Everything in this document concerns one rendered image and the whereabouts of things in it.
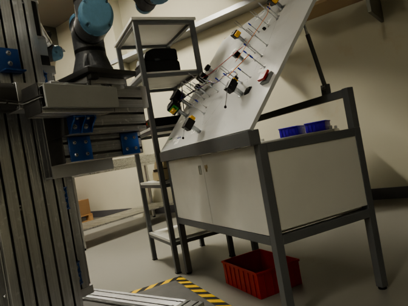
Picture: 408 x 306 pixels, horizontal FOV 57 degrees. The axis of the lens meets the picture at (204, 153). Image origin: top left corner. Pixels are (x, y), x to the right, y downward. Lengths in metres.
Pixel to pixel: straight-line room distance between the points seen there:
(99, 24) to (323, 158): 1.12
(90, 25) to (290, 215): 1.09
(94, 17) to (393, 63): 3.52
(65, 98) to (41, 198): 0.43
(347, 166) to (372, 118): 2.55
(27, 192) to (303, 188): 1.12
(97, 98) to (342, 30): 3.67
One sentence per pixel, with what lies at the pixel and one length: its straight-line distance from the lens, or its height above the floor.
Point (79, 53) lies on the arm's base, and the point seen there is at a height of 1.24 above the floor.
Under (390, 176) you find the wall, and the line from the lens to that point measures 4.47.
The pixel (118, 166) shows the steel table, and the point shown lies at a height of 0.85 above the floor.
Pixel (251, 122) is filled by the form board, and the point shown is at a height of 0.90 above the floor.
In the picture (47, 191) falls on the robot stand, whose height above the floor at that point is 0.76.
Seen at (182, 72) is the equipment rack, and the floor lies 1.43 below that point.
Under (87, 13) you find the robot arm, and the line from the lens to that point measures 1.38.
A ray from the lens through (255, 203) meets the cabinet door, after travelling 1.72.
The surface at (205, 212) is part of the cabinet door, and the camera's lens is 2.22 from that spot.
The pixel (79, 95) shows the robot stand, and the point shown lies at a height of 1.04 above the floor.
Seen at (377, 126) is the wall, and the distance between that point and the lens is 4.44.
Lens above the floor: 0.79
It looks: level
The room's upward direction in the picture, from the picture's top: 10 degrees counter-clockwise
